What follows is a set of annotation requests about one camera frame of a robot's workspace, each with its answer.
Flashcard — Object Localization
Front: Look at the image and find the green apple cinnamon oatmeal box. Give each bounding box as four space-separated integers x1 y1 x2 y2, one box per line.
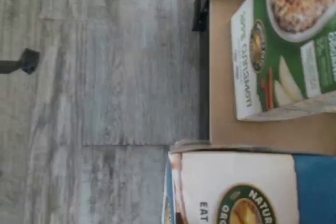
230 0 336 122

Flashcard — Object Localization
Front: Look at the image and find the blue flax oatmeal box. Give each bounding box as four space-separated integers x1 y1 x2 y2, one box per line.
162 140 336 224

